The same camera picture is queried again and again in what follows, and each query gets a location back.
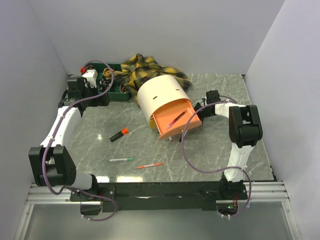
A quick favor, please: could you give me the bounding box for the tan rolled item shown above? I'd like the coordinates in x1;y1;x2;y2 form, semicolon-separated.
102;67;113;78

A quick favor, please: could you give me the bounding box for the yellow plaid cloth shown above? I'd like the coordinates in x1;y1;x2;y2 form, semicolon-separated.
113;54;192;98

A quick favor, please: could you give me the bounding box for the round cream drawer organizer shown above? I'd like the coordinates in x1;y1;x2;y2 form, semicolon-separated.
137;75;202;140

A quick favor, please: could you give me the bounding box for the aluminium rail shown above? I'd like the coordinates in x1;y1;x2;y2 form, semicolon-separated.
25;182;290;205

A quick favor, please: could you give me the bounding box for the brown patterned rolled tie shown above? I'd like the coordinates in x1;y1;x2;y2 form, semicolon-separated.
85;65;96;71

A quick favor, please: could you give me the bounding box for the green compartment tray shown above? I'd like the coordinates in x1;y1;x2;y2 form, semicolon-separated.
85;61;131;102

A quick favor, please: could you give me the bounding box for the green capped white pen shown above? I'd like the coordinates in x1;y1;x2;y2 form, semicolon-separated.
109;157;134;163

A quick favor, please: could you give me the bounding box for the red translucent pen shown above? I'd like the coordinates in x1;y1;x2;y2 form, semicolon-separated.
165;110;187;130

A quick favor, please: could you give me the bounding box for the orange pencil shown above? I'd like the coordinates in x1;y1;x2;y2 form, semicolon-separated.
134;162;164;170

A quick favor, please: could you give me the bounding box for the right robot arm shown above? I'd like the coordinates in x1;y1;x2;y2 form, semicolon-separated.
194;90;263;199

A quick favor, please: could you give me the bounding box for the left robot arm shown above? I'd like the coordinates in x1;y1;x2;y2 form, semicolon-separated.
28;71;110;201

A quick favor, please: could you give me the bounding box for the black floral rolled tie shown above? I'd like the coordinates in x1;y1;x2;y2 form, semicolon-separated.
99;77;112;89

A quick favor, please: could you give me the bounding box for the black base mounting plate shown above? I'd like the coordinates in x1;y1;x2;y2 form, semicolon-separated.
70;180;251;213

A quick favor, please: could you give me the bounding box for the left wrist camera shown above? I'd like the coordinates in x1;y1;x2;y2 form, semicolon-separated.
80;67;98;88

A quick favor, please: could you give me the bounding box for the black orange highlighter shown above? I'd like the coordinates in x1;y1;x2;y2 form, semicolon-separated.
109;128;129;142

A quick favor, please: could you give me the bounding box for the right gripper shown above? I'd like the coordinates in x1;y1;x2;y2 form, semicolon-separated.
183;103;213;125

